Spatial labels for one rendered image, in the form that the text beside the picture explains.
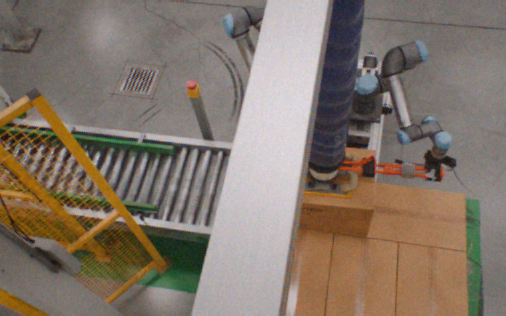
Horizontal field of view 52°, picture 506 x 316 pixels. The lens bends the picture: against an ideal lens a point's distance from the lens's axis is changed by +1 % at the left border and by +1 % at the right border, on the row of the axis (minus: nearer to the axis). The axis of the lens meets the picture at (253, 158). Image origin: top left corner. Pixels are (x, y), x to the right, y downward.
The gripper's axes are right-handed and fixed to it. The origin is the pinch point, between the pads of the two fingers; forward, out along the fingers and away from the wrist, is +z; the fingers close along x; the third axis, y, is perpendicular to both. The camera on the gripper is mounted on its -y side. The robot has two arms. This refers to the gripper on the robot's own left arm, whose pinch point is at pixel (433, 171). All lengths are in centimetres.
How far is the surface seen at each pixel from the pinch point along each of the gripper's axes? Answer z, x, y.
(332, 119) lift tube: -61, 12, 57
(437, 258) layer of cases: 53, 30, -12
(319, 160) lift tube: -21, 11, 62
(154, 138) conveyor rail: 48, -35, 184
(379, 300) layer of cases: 53, 60, 21
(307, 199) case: 13, 18, 68
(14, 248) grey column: -85, 96, 168
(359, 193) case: 13.3, 11.1, 38.5
